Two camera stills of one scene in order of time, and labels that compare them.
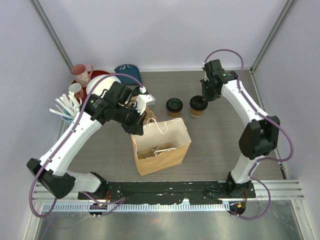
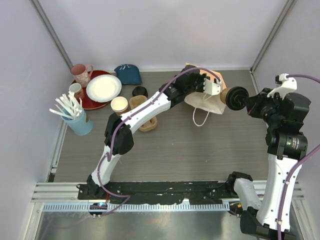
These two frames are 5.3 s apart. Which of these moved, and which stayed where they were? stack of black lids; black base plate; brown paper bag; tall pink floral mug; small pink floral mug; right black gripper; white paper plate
Moved: brown paper bag; right black gripper
Stayed: tall pink floral mug; stack of black lids; white paper plate; black base plate; small pink floral mug
